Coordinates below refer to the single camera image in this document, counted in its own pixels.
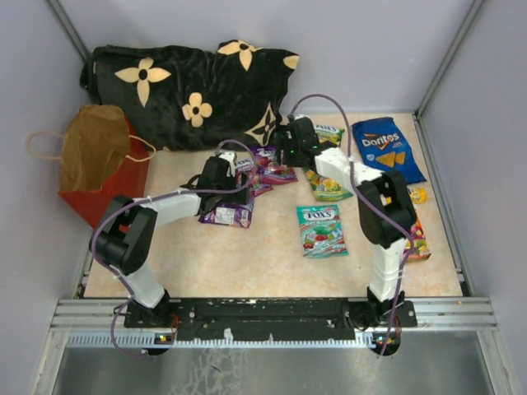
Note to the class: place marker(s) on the blue Doritos chip bag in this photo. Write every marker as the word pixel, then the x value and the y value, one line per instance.
pixel 382 146

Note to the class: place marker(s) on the aluminium frame rail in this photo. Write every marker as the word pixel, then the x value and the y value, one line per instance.
pixel 432 313

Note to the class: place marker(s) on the purple candy packet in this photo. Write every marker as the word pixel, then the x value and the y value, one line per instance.
pixel 249 168
pixel 229 214
pixel 269 170

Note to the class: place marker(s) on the black flower pattern pillow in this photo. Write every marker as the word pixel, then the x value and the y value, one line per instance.
pixel 185 99

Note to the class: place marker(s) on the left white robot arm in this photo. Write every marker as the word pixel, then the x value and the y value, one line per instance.
pixel 122 240

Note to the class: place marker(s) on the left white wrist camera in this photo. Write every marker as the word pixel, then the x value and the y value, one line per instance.
pixel 230 158

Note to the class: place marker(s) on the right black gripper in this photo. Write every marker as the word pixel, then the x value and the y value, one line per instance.
pixel 282 141

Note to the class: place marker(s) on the red brown paper bag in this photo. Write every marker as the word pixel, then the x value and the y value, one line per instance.
pixel 101 157

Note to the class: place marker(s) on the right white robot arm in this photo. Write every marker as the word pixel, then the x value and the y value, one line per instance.
pixel 386 213

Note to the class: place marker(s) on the teal Fox's mint packet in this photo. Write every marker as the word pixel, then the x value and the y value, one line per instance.
pixel 321 231

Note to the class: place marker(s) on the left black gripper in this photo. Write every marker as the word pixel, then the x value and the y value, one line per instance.
pixel 237 197

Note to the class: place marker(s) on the green Fox's candy packet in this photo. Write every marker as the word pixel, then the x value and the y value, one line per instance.
pixel 327 133

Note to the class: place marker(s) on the orange Fox's fruits packet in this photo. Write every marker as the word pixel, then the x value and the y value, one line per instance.
pixel 421 251

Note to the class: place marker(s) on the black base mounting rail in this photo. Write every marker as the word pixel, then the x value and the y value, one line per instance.
pixel 304 319

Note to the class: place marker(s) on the yellow M&M's packet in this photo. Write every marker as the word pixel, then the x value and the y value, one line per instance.
pixel 418 195

